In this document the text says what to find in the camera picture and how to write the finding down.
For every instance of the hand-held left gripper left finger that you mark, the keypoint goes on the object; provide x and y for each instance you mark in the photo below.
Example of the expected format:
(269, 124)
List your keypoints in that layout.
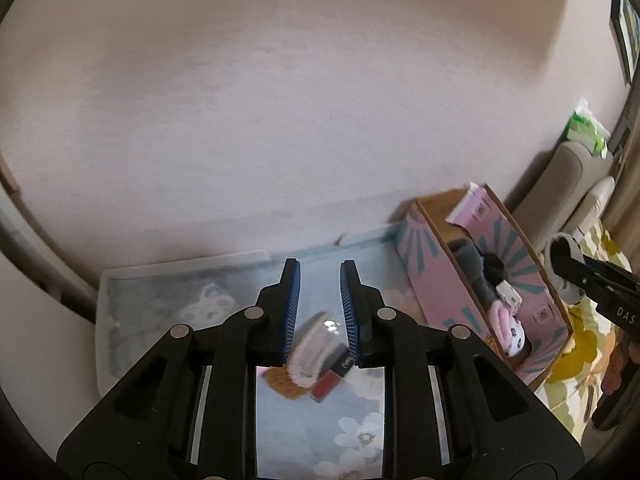
(292, 310)

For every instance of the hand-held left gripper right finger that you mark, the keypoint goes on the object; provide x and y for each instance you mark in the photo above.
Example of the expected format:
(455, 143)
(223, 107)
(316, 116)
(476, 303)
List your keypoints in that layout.
(347, 310)

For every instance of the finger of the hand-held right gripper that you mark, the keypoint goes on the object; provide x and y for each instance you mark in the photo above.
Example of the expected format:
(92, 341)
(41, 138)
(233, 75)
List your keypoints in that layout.
(575, 270)

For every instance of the pink fluffy scrunchie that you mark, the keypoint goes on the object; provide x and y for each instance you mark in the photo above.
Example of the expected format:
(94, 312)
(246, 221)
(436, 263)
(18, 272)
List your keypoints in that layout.
(315, 355)

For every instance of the black and white printed packet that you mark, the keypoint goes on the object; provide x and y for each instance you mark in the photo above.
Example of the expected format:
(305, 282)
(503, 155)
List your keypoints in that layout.
(507, 291)

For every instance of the red lip gloss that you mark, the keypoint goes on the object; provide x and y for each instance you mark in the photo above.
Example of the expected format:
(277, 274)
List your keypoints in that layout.
(330, 382)

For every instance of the pink fluffy wristband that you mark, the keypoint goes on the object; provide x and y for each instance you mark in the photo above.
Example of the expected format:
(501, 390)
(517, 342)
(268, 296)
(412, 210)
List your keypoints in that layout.
(500, 317)

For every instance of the white leopard print band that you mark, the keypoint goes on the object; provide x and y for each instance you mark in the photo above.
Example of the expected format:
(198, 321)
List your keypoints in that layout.
(515, 337)

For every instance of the pink floral cardboard box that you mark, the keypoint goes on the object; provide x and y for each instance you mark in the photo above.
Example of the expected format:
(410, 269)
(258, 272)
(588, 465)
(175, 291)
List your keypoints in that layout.
(430, 260)

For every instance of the socks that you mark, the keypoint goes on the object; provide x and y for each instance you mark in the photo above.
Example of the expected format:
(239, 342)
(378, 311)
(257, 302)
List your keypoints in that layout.
(465, 255)

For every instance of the person's right hand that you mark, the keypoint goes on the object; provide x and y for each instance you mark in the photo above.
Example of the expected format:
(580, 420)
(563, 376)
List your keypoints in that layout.
(617, 360)

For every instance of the grey cushion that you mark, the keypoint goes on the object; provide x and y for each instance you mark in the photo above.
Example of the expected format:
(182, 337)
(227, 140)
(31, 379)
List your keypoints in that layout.
(560, 185)

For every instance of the green floral blanket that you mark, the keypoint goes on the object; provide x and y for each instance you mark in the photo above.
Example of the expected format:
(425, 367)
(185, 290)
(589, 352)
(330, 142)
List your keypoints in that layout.
(565, 395)

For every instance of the floral tablecloth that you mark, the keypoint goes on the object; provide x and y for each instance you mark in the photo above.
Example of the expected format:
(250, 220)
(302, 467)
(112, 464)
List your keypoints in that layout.
(320, 425)

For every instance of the green tissue pack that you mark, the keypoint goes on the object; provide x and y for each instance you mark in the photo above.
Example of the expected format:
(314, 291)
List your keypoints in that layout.
(585, 127)

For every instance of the framed wall picture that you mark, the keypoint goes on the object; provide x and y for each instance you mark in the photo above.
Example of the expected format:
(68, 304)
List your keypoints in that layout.
(627, 25)

